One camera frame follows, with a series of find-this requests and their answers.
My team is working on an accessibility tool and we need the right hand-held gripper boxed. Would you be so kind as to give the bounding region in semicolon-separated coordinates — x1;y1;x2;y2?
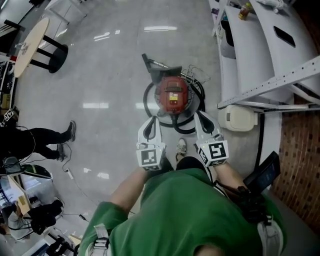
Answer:
194;111;230;168

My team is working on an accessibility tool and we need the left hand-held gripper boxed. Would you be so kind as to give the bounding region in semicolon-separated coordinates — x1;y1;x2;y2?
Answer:
135;116;167;172

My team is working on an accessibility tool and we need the red vacuum cleaner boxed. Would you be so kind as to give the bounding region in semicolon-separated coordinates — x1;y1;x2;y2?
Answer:
153;75;204;128

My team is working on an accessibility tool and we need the person's left forearm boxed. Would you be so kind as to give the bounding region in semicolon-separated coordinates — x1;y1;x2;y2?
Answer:
108;166;161;213

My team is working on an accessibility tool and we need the person's right forearm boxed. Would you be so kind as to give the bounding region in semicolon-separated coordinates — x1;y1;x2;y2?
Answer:
212;162;247;198

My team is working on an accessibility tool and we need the black vacuum floor nozzle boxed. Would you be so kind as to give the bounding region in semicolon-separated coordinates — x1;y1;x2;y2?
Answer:
141;53;183;85

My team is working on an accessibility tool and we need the person's white shoe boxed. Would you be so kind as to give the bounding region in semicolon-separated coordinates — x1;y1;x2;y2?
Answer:
175;138;187;161

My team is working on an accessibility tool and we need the cream lidded trash bin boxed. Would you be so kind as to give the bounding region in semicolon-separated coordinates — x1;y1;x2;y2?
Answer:
217;104;259;132

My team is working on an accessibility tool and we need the black chest-mounted phone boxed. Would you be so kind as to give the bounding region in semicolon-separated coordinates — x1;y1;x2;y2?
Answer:
243;150;281;193

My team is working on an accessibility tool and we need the white metal shelf rack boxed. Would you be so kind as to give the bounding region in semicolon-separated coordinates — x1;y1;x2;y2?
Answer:
212;0;320;113

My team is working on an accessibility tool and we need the white bin with black liner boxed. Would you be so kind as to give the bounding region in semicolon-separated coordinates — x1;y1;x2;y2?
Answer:
219;19;237;60

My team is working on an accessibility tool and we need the person's green shirt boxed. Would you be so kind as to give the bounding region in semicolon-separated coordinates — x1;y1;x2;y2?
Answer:
78;167;286;256

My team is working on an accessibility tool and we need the black phone on shelf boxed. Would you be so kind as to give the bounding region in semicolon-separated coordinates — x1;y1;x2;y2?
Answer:
273;25;296;48

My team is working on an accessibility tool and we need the yellow drink bottle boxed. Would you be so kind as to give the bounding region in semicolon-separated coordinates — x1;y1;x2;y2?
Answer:
237;2;252;20

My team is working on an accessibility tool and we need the round wooden table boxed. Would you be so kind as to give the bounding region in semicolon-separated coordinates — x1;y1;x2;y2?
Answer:
13;17;69;78

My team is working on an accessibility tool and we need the shelf of black gear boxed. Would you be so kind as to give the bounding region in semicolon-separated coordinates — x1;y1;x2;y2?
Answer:
0;59;20;108

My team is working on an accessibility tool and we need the white desk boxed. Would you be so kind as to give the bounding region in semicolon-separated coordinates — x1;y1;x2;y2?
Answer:
44;0;88;26

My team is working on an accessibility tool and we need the thin grey wire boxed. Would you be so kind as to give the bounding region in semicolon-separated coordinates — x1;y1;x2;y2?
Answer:
181;64;211;86

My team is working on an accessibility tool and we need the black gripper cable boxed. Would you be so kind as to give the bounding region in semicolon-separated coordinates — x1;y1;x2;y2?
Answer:
211;178;242;197

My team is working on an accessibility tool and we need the white floor cable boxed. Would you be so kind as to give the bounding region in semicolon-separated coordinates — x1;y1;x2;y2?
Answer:
72;177;101;204

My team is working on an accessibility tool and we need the black chest phone mount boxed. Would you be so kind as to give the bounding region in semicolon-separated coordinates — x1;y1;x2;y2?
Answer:
234;184;273;226

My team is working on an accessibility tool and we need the black cable with adapter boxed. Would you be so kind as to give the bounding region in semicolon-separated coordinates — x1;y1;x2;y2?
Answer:
61;142;73;173

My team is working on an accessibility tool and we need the grey harness strap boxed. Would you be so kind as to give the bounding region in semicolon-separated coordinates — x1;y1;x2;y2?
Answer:
93;223;111;256
257;219;285;256

